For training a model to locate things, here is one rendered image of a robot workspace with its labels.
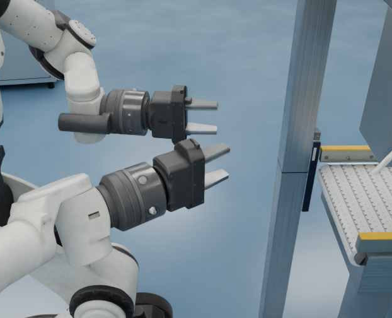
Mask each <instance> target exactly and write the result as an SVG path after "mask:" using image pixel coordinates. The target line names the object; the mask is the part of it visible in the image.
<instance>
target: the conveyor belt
mask: <svg viewBox="0 0 392 318"><path fill-rule="evenodd" d="M378 165H379V164H378V163H370V164H328V165H324V166H322V167H321V168H320V169H319V170H318V171H317V178H318V180H319V183H320V186H321V188H322V191H323V194H324V196H325V199H326V201H327V204H328V207H329V209H330V211H331V215H332V217H333V219H334V222H335V224H336V227H337V230H338V232H339V235H340V238H341V239H342V243H343V246H344V247H345V251H346V253H347V255H348V258H349V261H350V263H351V264H352V265H354V266H359V267H360V265H357V264H356V263H355V261H354V256H355V255H356V253H358V252H357V250H356V248H355V243H356V241H357V236H358V233H359V232H392V167H384V168H383V169H382V170H381V171H380V172H379V173H378V174H377V175H374V174H373V173H372V171H373V170H374V169H375V168H376V167H377V166H378Z"/></svg>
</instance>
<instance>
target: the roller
mask: <svg viewBox="0 0 392 318"><path fill-rule="evenodd" d="M366 254H367V253H366V252H358V253H356V255H355V256H354V261H355V263H356V264H357V265H360V266H362V265H363V263H364V260H365V256H366Z"/></svg>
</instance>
